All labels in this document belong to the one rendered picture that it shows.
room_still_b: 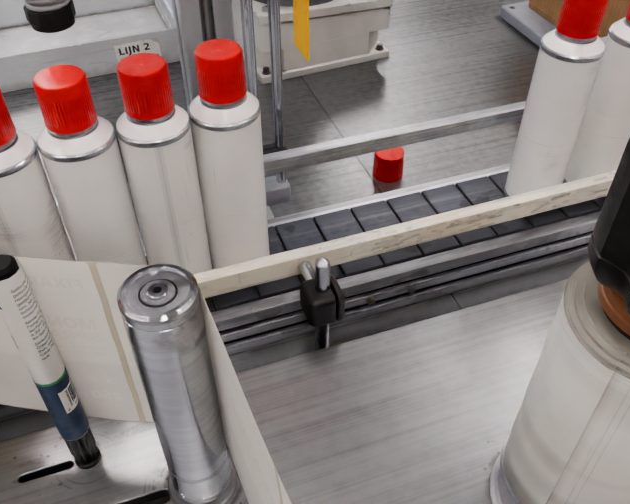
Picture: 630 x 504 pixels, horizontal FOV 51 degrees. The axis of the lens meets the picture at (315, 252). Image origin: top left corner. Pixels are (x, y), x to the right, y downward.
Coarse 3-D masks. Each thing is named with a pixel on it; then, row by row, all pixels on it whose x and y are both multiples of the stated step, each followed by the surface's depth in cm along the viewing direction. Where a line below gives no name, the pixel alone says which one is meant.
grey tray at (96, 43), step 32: (0, 0) 101; (96, 0) 106; (128, 0) 108; (160, 0) 103; (0, 32) 102; (32, 32) 102; (64, 32) 102; (96, 32) 102; (128, 32) 102; (160, 32) 93; (0, 64) 88; (32, 64) 89; (64, 64) 91; (96, 64) 92
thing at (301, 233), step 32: (416, 192) 66; (448, 192) 66; (480, 192) 66; (288, 224) 63; (320, 224) 63; (352, 224) 63; (384, 224) 63; (512, 224) 63; (544, 224) 63; (384, 256) 60; (416, 256) 60; (256, 288) 58; (288, 288) 57
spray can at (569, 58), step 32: (576, 0) 51; (608, 0) 52; (576, 32) 53; (544, 64) 55; (576, 64) 54; (544, 96) 57; (576, 96) 56; (544, 128) 58; (576, 128) 58; (512, 160) 64; (544, 160) 60; (512, 192) 64
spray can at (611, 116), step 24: (624, 24) 56; (624, 48) 56; (600, 72) 59; (624, 72) 57; (600, 96) 59; (624, 96) 58; (600, 120) 60; (624, 120) 60; (576, 144) 64; (600, 144) 62; (624, 144) 62; (576, 168) 65; (600, 168) 63
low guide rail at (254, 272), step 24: (528, 192) 61; (552, 192) 61; (576, 192) 62; (600, 192) 63; (432, 216) 58; (456, 216) 58; (480, 216) 59; (504, 216) 60; (336, 240) 56; (360, 240) 56; (384, 240) 57; (408, 240) 58; (240, 264) 54; (264, 264) 54; (288, 264) 55; (312, 264) 56; (336, 264) 57; (216, 288) 54; (240, 288) 55
